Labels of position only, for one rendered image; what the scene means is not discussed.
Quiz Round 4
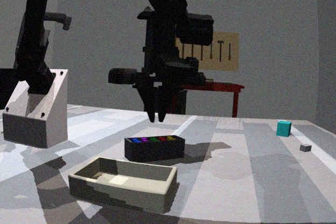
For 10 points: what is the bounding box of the teal cube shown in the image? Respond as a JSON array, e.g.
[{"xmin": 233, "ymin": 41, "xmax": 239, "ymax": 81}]
[{"xmin": 276, "ymin": 121, "xmax": 292, "ymax": 137}]

